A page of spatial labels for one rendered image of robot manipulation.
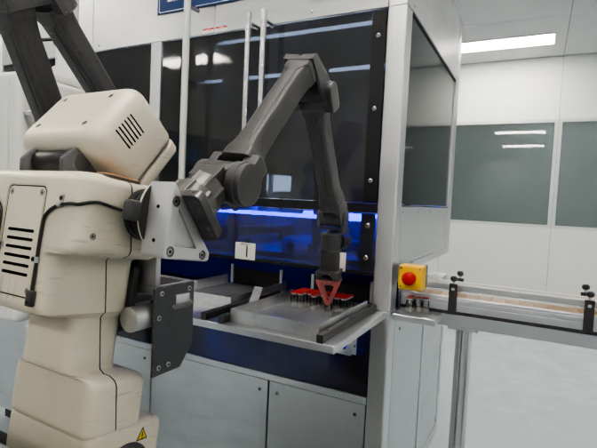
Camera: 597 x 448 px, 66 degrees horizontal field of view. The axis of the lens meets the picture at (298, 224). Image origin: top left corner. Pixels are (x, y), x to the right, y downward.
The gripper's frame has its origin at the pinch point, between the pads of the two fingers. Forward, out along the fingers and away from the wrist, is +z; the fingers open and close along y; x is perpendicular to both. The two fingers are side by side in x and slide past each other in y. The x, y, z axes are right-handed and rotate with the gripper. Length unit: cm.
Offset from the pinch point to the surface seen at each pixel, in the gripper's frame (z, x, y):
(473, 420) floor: 93, -65, 144
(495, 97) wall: -158, -118, 461
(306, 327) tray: 1.8, 1.4, -22.5
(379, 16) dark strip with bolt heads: -85, -10, 14
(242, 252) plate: -9.4, 35.4, 24.6
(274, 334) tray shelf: 4.2, 9.4, -23.2
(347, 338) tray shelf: 4.4, -8.2, -19.0
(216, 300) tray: 2.0, 33.3, -2.8
